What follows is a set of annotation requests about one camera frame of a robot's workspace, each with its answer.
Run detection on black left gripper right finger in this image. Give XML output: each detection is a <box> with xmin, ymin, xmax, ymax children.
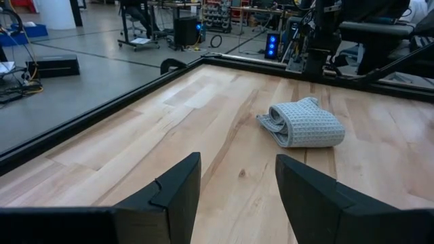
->
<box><xmin>275</xmin><ymin>155</ymin><xmax>404</xmax><ymax>244</ymax></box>

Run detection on blue plastic bin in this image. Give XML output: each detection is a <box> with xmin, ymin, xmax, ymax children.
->
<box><xmin>0</xmin><ymin>22</ymin><xmax>49</xmax><ymax>47</ymax></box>

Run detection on black metal table frame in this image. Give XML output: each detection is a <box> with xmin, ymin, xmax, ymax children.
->
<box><xmin>0</xmin><ymin>52</ymin><xmax>434</xmax><ymax>177</ymax></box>

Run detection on blue-lit computer tower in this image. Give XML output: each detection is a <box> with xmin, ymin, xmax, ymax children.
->
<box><xmin>264</xmin><ymin>31</ymin><xmax>281</xmax><ymax>61</ymax></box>

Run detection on black rolling desk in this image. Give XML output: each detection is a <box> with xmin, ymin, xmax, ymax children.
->
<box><xmin>117</xmin><ymin>0</ymin><xmax>204</xmax><ymax>52</ymax></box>

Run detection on white pillar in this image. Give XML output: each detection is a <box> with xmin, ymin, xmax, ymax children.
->
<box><xmin>36</xmin><ymin>0</ymin><xmax>77</xmax><ymax>31</ymax></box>

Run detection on black computer tower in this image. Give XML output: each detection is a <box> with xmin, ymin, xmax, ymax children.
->
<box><xmin>173</xmin><ymin>16</ymin><xmax>206</xmax><ymax>48</ymax></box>

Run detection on grey waffle microfiber towel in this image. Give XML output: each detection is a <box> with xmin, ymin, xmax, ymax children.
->
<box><xmin>256</xmin><ymin>96</ymin><xmax>347</xmax><ymax>149</ymax></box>

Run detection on black floor box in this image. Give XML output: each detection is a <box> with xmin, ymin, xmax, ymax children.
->
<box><xmin>26</xmin><ymin>54</ymin><xmax>81</xmax><ymax>79</ymax></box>

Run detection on black table clamp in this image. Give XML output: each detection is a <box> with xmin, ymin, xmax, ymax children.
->
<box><xmin>159</xmin><ymin>58</ymin><xmax>188</xmax><ymax>76</ymax></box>

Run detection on parts storage shelf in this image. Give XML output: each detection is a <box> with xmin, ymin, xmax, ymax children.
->
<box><xmin>202</xmin><ymin>0</ymin><xmax>234</xmax><ymax>34</ymax></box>

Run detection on coiled black cable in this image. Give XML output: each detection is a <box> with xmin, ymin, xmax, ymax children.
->
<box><xmin>209</xmin><ymin>33</ymin><xmax>224</xmax><ymax>49</ymax></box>

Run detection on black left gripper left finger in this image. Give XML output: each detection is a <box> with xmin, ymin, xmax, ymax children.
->
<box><xmin>113</xmin><ymin>152</ymin><xmax>202</xmax><ymax>244</ymax></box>

